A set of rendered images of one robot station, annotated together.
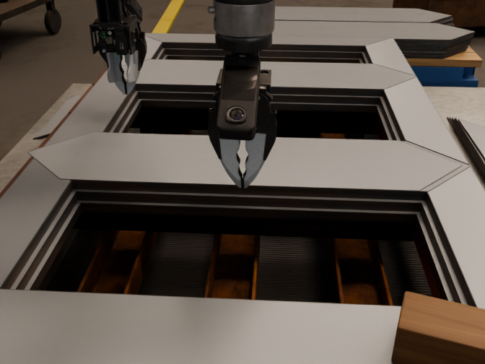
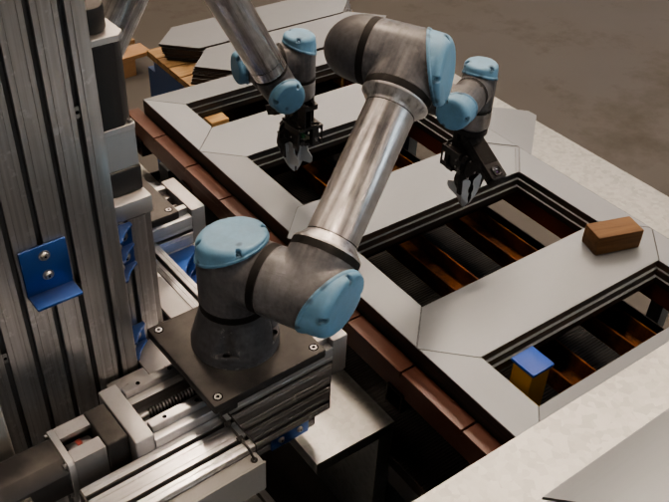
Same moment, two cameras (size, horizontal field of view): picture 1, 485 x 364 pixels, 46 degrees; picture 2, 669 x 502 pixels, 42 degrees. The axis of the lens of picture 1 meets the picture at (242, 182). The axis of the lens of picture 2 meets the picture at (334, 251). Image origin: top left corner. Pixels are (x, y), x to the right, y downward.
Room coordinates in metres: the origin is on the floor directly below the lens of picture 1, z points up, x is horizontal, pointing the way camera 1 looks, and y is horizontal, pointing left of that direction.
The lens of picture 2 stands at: (-0.38, 1.34, 2.08)
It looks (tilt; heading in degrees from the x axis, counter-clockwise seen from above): 38 degrees down; 319
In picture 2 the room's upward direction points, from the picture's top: 3 degrees clockwise
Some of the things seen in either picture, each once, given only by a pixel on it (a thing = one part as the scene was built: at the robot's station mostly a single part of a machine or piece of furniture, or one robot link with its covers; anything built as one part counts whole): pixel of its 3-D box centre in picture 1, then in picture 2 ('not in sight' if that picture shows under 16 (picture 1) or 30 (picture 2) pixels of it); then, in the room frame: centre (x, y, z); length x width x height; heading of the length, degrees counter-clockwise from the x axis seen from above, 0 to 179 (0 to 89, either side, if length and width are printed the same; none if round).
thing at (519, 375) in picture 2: not in sight; (523, 398); (0.27, 0.25, 0.78); 0.05 x 0.05 x 0.19; 86
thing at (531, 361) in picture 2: not in sight; (532, 364); (0.27, 0.25, 0.88); 0.06 x 0.06 x 0.02; 86
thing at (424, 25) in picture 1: (341, 29); (278, 37); (1.87, -0.33, 0.82); 0.80 x 0.40 x 0.06; 86
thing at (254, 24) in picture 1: (241, 17); (472, 117); (0.70, 0.00, 1.14); 0.08 x 0.08 x 0.05
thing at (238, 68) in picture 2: not in sight; (260, 67); (1.05, 0.33, 1.22); 0.11 x 0.11 x 0.08; 76
